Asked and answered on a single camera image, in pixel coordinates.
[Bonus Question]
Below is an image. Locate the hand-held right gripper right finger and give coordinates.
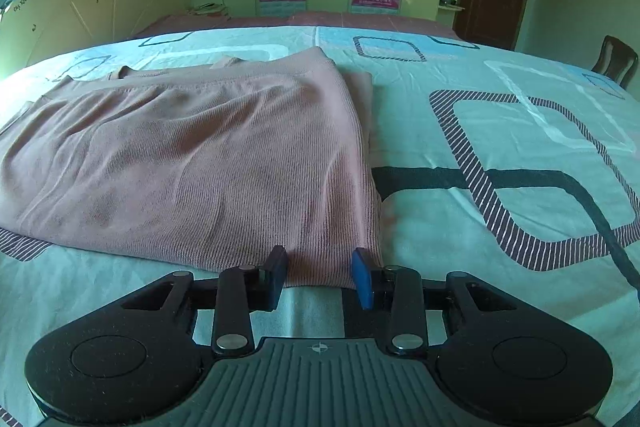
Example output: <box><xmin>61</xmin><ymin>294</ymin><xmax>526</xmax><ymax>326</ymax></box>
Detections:
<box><xmin>351</xmin><ymin>248</ymin><xmax>522</xmax><ymax>356</ymax></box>

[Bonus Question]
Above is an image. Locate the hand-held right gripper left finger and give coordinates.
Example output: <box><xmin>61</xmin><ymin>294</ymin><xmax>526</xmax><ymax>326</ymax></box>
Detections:
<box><xmin>120</xmin><ymin>245</ymin><xmax>289</xmax><ymax>356</ymax></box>

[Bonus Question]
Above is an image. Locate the pink sweater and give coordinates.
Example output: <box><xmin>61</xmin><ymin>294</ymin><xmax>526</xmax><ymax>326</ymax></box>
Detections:
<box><xmin>0</xmin><ymin>46</ymin><xmax>385</xmax><ymax>291</ymax></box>

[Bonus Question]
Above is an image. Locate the bed with patterned sheet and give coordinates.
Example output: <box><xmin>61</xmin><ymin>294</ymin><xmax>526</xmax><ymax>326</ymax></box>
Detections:
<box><xmin>0</xmin><ymin>24</ymin><xmax>640</xmax><ymax>427</ymax></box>

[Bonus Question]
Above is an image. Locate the stack of papers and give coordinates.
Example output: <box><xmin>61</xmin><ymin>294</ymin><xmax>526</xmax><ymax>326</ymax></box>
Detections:
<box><xmin>187</xmin><ymin>2</ymin><xmax>232</xmax><ymax>17</ymax></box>

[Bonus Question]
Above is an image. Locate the cream fan-shaped headboard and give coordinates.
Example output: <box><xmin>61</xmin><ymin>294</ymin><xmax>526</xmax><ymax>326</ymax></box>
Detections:
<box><xmin>0</xmin><ymin>0</ymin><xmax>194</xmax><ymax>80</ymax></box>

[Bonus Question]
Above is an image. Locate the dark wooden chair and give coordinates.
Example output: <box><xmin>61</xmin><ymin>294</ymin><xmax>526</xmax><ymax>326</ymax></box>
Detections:
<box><xmin>591</xmin><ymin>35</ymin><xmax>640</xmax><ymax>90</ymax></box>

